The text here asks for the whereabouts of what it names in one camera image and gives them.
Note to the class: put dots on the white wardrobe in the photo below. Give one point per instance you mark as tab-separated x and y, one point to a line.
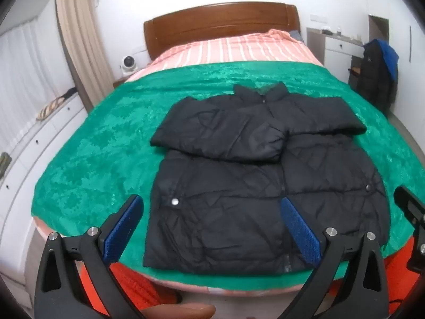
398	13

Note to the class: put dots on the black quilted jacket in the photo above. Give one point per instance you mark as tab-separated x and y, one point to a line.
232	189

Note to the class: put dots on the orange knit blanket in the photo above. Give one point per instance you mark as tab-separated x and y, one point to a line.
132	282

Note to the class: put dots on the green plush blanket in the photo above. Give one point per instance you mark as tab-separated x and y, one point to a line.
99	156

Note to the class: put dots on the striped folded cloth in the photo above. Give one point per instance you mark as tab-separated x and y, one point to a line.
49	108

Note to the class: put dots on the person's left hand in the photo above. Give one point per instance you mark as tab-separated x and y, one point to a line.
186	311

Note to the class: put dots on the pink striped bedsheet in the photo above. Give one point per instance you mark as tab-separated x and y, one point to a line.
225	48

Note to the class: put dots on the black coat on chair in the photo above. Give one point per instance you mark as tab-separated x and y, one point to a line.
373	76

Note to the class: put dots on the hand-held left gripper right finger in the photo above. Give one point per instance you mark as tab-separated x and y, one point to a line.
300	231

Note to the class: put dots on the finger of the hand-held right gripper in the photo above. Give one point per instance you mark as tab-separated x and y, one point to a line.
410	202

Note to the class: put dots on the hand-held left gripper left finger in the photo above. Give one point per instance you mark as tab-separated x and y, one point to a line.
124	226

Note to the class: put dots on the blue hooded garment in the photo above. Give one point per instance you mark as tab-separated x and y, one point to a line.
390	55

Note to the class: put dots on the white low cabinet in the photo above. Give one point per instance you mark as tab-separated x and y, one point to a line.
43	139

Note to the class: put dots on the small white fan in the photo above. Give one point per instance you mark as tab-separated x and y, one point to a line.
128	63

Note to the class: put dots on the beige curtain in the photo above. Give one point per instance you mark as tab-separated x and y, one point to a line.
79	40

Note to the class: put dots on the wooden nightstand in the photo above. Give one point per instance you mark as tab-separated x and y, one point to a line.
120	81

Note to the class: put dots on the white desk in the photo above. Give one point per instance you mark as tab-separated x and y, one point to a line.
335	48

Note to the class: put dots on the dark green object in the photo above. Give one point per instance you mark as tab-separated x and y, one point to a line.
4	164

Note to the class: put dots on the wooden headboard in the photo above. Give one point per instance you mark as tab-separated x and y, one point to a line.
215	23

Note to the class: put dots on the white sheer curtain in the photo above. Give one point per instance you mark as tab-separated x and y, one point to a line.
26	66

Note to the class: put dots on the small black desk object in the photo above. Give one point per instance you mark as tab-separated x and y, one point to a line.
327	32

